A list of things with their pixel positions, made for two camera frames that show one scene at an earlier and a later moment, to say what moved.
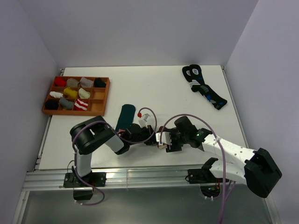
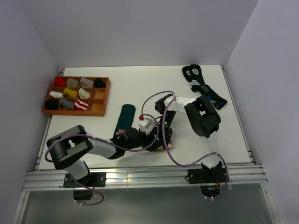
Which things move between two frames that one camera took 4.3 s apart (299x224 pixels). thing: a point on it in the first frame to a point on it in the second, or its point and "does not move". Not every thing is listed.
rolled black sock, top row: (99, 83) does not move
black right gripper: (173, 147) to (168, 135)
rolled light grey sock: (85, 83) does not move
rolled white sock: (56, 94) does not move
